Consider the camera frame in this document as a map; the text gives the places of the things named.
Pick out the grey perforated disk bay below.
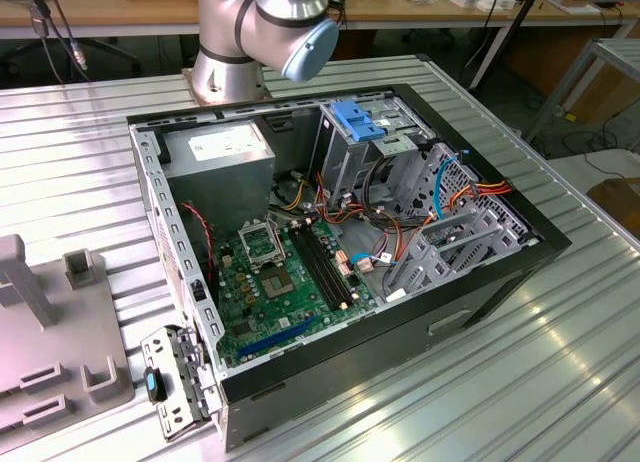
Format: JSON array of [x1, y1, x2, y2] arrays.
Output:
[[382, 142, 546, 306]]

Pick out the black RAM slot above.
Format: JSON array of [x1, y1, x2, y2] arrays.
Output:
[[312, 226, 360, 313], [298, 226, 345, 313], [305, 226, 352, 313], [291, 226, 338, 313]]

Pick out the green motherboard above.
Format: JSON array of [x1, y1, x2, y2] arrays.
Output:
[[212, 216, 379, 368]]

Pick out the grey metal drive cage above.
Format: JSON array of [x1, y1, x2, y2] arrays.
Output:
[[309, 94, 436, 203]]

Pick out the CPU socket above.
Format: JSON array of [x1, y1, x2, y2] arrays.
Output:
[[257, 265, 299, 302]]

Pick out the metal socket cover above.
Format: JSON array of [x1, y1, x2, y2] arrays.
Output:
[[237, 220, 287, 271]]

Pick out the grey power supply unit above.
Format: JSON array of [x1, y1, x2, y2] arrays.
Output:
[[160, 123, 277, 233]]

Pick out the blue expansion slot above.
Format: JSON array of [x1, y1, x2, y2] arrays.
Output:
[[236, 315, 317, 361]]

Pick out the black open PC case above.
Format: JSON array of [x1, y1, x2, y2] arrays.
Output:
[[125, 83, 574, 453]]

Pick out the blue black latch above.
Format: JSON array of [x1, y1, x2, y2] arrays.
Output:
[[143, 365, 169, 402]]

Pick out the grey parts rack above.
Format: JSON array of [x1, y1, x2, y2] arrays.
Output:
[[0, 234, 136, 431]]

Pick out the slanted black white pole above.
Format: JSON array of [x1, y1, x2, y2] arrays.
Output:
[[468, 0, 547, 91]]

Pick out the brown cardboard box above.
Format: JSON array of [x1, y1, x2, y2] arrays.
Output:
[[587, 176, 640, 223], [564, 61, 640, 129]]

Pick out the long wooden desk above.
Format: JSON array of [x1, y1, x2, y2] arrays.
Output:
[[0, 0, 640, 41]]

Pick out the orange red wire bundle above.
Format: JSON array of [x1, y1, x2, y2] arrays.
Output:
[[307, 201, 409, 268]]

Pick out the yellow orange supply wires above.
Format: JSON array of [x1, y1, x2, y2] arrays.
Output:
[[272, 176, 314, 213]]

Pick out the blue wire with pale connector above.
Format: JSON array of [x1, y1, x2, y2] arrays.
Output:
[[347, 251, 376, 273]]

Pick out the black cable bundle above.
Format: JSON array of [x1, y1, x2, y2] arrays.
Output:
[[360, 154, 431, 231]]

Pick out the blue plastic drive bracket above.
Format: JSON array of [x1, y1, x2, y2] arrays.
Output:
[[330, 100, 382, 143]]

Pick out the red black twisted wire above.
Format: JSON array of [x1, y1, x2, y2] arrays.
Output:
[[179, 201, 216, 283]]

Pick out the blue data wire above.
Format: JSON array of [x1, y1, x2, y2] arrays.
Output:
[[432, 155, 459, 222]]

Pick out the orange red yellow power wire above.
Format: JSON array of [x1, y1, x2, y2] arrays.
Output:
[[447, 179, 514, 213]]

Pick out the square brown base plate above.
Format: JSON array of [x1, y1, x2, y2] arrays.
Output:
[[180, 66, 275, 107]]

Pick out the metal card retention bracket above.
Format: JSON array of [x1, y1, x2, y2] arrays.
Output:
[[139, 324, 224, 443]]

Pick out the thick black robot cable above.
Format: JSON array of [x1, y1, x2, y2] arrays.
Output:
[[22, 0, 52, 39]]

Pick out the aluminium frame table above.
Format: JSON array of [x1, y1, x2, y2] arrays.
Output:
[[527, 37, 640, 158]]

